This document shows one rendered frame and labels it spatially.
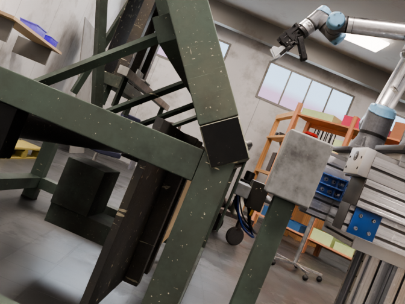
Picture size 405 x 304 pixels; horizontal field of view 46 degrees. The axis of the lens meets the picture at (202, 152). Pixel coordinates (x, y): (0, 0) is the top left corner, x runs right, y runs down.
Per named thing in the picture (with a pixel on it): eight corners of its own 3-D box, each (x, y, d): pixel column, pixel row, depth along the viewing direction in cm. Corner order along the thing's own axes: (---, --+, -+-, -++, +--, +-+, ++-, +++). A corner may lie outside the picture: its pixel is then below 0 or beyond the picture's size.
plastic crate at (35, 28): (26, 32, 563) (29, 24, 563) (44, 40, 563) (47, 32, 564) (15, 25, 530) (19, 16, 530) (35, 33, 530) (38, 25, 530)
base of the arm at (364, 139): (373, 161, 211) (381, 141, 211) (387, 163, 196) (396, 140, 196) (342, 149, 210) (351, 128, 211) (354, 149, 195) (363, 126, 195)
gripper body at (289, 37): (275, 40, 229) (294, 25, 229) (286, 54, 229) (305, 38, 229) (278, 37, 221) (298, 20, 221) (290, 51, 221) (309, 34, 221)
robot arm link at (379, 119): (361, 127, 199) (373, 97, 199) (357, 131, 212) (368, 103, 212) (389, 137, 196) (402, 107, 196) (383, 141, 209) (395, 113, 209)
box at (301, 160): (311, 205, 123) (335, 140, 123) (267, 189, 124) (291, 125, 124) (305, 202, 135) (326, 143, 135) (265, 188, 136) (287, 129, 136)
